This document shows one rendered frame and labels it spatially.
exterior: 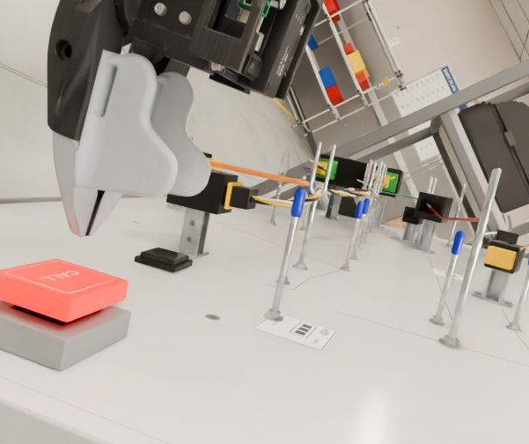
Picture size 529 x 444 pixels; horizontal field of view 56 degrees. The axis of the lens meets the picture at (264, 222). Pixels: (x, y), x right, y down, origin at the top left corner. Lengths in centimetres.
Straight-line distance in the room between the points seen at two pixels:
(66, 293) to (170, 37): 13
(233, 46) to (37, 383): 16
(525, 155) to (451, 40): 716
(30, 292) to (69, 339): 3
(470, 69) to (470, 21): 74
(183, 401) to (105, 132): 13
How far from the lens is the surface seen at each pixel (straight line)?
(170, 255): 46
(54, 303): 25
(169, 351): 29
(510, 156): 149
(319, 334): 37
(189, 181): 26
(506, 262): 63
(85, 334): 26
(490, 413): 33
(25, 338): 27
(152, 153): 22
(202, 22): 21
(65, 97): 23
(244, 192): 48
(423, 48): 857
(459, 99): 140
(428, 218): 95
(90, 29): 22
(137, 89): 23
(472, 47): 855
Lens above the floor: 130
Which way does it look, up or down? 17 degrees down
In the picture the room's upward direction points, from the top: 67 degrees clockwise
